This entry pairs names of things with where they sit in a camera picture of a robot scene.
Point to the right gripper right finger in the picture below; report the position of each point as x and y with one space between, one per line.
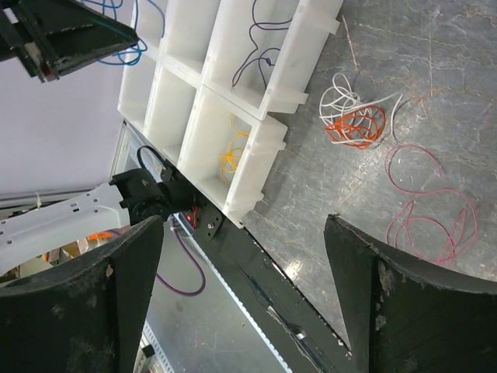
404 314

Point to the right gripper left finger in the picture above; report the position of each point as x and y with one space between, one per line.
85 315

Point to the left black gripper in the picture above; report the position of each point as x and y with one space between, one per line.
48 37

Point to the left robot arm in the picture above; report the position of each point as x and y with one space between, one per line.
127 199

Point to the white compartment tray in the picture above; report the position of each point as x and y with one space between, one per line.
211 78

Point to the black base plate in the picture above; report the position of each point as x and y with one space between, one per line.
291 325

